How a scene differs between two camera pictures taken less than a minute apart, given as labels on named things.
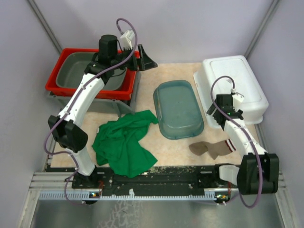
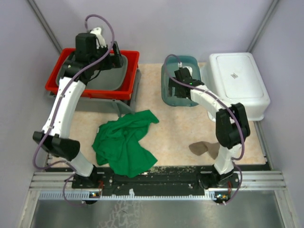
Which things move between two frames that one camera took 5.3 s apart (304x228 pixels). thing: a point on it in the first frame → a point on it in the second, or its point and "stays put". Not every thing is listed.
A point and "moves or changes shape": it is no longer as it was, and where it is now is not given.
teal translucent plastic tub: (178, 114) → (170, 65)
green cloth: (117, 143) stays put
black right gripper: (211, 110) → (171, 85)
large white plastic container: (247, 84) moves or changes shape
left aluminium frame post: (45, 26) stays put
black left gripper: (144, 63) → (118, 59)
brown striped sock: (214, 149) stays put
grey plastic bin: (103, 104) stays put
